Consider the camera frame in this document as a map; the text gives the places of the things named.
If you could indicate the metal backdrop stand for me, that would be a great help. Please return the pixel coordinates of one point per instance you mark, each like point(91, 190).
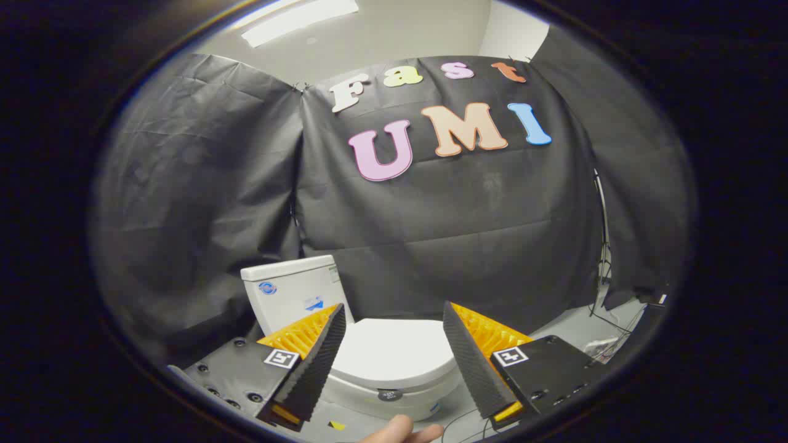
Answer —
point(604, 246)

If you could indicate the black backdrop cloth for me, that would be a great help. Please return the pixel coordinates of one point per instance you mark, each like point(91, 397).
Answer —
point(462, 215)

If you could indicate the short yellow black floor tape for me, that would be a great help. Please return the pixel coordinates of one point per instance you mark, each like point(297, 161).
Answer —
point(337, 425)

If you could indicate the white toilet lid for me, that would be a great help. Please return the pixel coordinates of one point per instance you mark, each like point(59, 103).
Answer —
point(394, 357)

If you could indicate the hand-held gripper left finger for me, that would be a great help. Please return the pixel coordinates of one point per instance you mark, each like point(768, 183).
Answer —
point(314, 369)

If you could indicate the black box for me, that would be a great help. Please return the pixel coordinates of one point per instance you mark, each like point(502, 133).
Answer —
point(646, 326)

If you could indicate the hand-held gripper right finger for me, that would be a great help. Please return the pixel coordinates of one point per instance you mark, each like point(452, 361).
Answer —
point(474, 369)

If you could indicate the white toilet tank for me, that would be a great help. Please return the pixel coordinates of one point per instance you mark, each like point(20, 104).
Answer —
point(289, 289)

